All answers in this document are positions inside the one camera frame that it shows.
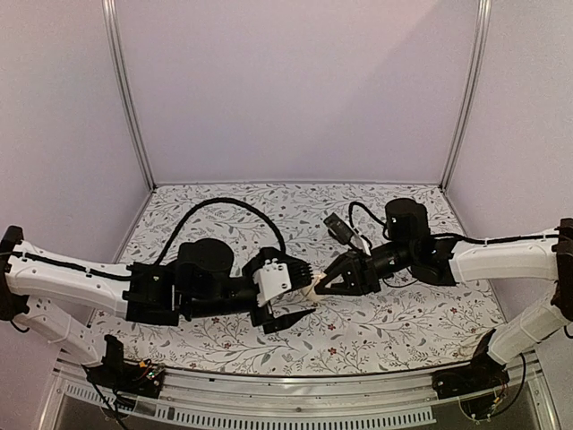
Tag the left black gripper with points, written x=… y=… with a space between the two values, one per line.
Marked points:
x=276 y=324

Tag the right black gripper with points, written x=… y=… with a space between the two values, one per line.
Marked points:
x=363 y=275

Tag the white round earbud case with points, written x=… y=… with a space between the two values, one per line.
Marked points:
x=310 y=291

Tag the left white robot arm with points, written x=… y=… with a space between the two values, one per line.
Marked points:
x=198 y=283

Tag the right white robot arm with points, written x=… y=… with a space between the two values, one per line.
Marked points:
x=449 y=259

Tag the floral tablecloth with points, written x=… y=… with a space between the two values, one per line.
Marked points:
x=407 y=325

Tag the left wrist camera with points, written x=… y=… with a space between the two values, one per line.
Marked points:
x=272 y=280

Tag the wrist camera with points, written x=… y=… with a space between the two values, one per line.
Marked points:
x=339 y=230
x=272 y=280

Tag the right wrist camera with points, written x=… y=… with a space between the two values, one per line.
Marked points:
x=339 y=230

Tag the front aluminium rail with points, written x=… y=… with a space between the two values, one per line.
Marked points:
x=206 y=400

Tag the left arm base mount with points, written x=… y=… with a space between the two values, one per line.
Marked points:
x=114 y=372

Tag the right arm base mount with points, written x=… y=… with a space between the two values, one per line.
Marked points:
x=481 y=373

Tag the right aluminium frame post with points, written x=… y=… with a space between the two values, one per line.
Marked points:
x=482 y=24

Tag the aluminium frame post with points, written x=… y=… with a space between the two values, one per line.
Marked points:
x=482 y=24
x=114 y=39

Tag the left aluminium frame post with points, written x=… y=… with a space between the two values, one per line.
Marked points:
x=114 y=39

